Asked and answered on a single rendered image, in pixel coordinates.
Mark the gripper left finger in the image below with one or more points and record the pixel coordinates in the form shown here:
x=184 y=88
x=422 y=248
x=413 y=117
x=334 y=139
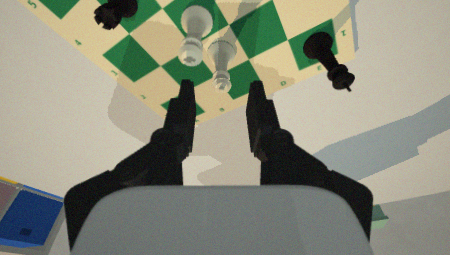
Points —
x=160 y=160

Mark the green and cream chessboard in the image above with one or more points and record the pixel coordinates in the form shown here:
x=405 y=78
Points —
x=141 y=52

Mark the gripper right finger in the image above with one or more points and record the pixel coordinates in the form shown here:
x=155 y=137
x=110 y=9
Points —
x=285 y=163

